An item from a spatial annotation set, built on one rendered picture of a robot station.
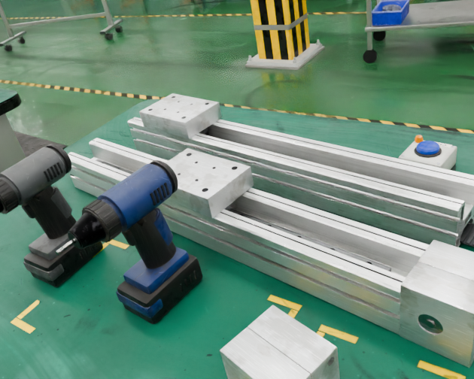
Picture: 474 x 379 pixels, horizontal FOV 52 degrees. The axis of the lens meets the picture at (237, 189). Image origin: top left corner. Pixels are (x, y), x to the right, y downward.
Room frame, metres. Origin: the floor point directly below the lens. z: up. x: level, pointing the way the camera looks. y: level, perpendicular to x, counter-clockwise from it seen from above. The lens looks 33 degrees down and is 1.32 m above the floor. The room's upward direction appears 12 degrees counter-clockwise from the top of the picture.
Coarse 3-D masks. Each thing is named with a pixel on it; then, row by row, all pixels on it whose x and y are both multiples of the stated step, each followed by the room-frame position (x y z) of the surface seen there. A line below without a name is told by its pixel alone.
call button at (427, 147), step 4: (420, 144) 0.76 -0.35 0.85; (424, 144) 0.76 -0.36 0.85; (428, 144) 0.76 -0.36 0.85; (432, 144) 0.75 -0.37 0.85; (436, 144) 0.75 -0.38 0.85; (416, 148) 0.76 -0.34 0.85; (420, 148) 0.75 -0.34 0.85; (424, 148) 0.75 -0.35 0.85; (428, 148) 0.74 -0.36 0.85; (432, 148) 0.74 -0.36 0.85; (436, 148) 0.74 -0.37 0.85; (420, 152) 0.75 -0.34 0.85; (424, 152) 0.74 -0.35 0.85; (428, 152) 0.74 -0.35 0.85; (432, 152) 0.74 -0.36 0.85; (436, 152) 0.74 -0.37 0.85
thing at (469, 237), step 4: (472, 224) 0.59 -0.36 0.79; (468, 228) 0.58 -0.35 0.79; (472, 228) 0.58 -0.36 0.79; (464, 232) 0.58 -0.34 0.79; (468, 232) 0.57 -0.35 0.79; (472, 232) 0.57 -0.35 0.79; (464, 236) 0.57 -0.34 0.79; (468, 236) 0.57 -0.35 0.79; (472, 236) 0.56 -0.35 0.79; (460, 240) 0.56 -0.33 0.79; (464, 240) 0.56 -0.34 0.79; (468, 240) 0.56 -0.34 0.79; (472, 240) 0.56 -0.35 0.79; (468, 244) 0.55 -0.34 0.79
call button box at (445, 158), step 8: (416, 144) 0.79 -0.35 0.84; (440, 144) 0.77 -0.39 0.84; (448, 144) 0.76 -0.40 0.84; (408, 152) 0.77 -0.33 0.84; (416, 152) 0.76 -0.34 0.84; (440, 152) 0.74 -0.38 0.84; (448, 152) 0.74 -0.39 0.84; (456, 152) 0.75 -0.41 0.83; (408, 160) 0.74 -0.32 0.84; (416, 160) 0.73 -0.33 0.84; (424, 160) 0.73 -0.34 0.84; (432, 160) 0.72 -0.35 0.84; (440, 160) 0.72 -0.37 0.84; (448, 160) 0.72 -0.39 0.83; (448, 168) 0.73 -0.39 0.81
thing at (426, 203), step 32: (224, 128) 0.99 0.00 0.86; (256, 128) 0.95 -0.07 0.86; (256, 160) 0.83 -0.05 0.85; (288, 160) 0.78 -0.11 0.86; (320, 160) 0.80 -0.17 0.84; (352, 160) 0.75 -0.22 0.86; (384, 160) 0.71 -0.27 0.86; (288, 192) 0.78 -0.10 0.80; (320, 192) 0.72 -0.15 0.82; (352, 192) 0.67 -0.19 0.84; (384, 192) 0.63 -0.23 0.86; (416, 192) 0.61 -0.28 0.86; (448, 192) 0.62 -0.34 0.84; (384, 224) 0.63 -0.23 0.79; (416, 224) 0.59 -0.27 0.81; (448, 224) 0.55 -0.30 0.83
